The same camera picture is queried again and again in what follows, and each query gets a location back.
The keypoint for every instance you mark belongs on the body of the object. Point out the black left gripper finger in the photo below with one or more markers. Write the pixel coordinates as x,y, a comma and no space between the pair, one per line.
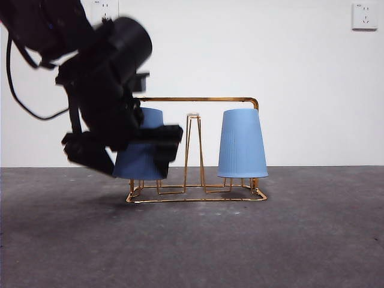
90,157

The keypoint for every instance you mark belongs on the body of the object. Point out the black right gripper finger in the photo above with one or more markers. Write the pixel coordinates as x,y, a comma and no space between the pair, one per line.
165,154

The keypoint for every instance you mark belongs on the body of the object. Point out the blue ribbed plastic cup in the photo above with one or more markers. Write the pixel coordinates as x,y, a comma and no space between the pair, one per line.
135,165
241,147

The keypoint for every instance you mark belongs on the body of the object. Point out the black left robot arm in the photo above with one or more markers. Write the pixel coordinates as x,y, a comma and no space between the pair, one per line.
99,75

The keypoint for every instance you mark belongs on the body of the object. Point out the white wall socket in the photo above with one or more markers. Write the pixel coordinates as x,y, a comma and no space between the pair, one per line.
103,6
364,16

